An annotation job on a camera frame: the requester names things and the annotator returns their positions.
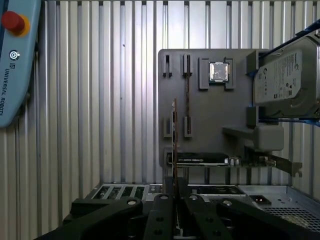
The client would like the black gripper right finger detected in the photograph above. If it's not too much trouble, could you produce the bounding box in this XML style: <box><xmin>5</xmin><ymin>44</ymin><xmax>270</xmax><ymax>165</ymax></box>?
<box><xmin>178</xmin><ymin>177</ymin><xmax>320</xmax><ymax>240</ymax></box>

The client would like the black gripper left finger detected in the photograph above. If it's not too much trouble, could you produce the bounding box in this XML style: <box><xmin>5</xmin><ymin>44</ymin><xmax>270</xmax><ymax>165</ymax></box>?
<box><xmin>37</xmin><ymin>176</ymin><xmax>176</xmax><ymax>240</ymax></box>

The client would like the blue RAM stick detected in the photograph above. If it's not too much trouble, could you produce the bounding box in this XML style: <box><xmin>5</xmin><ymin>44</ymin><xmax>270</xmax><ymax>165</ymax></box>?
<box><xmin>171</xmin><ymin>97</ymin><xmax>181</xmax><ymax>236</ymax></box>
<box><xmin>184</xmin><ymin>54</ymin><xmax>192</xmax><ymax>137</ymax></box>

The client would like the black open PC case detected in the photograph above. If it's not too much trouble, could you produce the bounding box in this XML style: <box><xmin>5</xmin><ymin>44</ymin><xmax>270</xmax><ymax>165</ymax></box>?
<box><xmin>62</xmin><ymin>183</ymin><xmax>320</xmax><ymax>240</ymax></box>

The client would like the green graphics card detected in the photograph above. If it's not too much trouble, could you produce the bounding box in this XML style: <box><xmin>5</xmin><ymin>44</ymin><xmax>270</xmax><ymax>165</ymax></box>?
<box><xmin>166</xmin><ymin>151</ymin><xmax>303</xmax><ymax>178</ymax></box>

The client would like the grey plastic parts rack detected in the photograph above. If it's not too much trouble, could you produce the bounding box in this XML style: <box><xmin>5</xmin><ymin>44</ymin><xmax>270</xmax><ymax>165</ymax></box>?
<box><xmin>157</xmin><ymin>48</ymin><xmax>286</xmax><ymax>169</ymax></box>

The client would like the silver topped CPU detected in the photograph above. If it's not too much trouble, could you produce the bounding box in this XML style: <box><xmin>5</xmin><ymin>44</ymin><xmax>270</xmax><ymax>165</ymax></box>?
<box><xmin>208</xmin><ymin>61</ymin><xmax>231</xmax><ymax>83</ymax></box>

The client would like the hard disk in blue carrier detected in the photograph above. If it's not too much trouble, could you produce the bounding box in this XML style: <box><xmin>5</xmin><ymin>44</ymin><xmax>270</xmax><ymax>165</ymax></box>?
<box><xmin>246</xmin><ymin>28</ymin><xmax>320</xmax><ymax>126</ymax></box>

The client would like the pale blue teach pendant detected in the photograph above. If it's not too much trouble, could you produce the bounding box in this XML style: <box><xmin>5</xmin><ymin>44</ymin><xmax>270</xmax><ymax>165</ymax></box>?
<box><xmin>0</xmin><ymin>0</ymin><xmax>42</xmax><ymax>129</ymax></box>

